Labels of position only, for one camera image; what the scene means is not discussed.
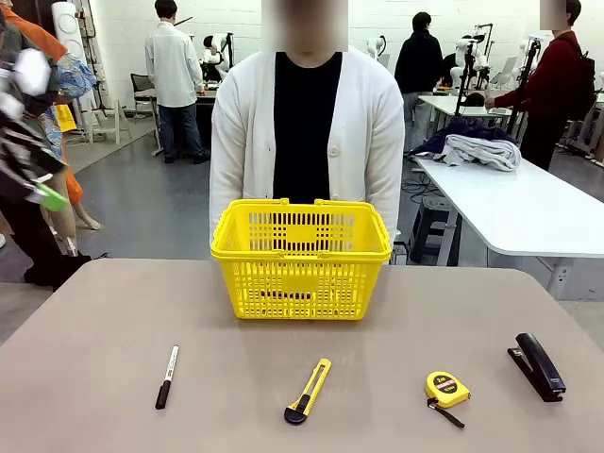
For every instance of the blue patterned garment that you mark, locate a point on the blue patterned garment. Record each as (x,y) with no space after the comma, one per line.
(78,75)

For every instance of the person in red sweater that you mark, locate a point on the person in red sweater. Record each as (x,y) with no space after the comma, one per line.
(552,80)

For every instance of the tall white appliance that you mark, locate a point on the tall white appliance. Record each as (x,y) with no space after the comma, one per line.
(71,28)

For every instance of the beige mannequin leg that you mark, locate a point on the beige mannequin leg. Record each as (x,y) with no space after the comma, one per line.
(63,222)

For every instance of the black stool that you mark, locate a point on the black stool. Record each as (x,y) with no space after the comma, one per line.
(434,231)

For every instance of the yellow tape measure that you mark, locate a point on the yellow tape measure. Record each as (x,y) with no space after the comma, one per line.
(446,387)

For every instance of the yellow utility knife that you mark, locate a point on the yellow utility knife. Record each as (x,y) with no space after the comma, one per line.
(313,384)

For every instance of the person in white cardigan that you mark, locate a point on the person in white cardigan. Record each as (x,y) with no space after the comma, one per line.
(373,118)

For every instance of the white wooden stool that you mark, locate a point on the white wooden stool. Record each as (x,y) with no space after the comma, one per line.
(106,120)

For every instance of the person's left forearm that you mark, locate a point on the person's left forearm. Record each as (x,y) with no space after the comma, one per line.
(387,189)

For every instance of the small white robot arm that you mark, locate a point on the small white robot arm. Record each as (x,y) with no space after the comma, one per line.
(375,45)

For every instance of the yellow plastic shopping basket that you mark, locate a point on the yellow plastic shopping basket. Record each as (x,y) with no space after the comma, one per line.
(302,283)

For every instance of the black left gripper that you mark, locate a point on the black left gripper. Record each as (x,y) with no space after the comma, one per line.
(23,153)

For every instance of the white background table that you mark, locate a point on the white background table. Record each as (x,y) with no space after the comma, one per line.
(453,105)

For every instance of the white marker black cap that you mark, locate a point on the white marker black cap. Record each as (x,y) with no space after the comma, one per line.
(167,375)

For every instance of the yellow bag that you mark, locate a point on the yellow bag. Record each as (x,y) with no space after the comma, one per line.
(65,117)

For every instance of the person's right forearm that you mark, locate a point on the person's right forearm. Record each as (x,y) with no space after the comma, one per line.
(226,189)

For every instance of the black stapler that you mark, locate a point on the black stapler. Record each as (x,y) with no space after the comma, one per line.
(538,365)

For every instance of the person in black jacket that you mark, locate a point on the person in black jacket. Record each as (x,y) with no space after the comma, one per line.
(417,61)

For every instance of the black draped fabric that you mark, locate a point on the black draped fabric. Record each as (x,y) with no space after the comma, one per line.
(42,269)

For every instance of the person in white coat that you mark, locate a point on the person in white coat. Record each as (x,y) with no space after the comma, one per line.
(172,71)

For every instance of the black office chair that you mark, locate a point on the black office chair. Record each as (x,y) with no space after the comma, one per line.
(141,87)

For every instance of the large white table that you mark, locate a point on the large white table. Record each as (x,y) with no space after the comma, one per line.
(519,207)

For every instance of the pile of grey clothes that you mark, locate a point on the pile of grey clothes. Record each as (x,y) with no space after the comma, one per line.
(467,126)

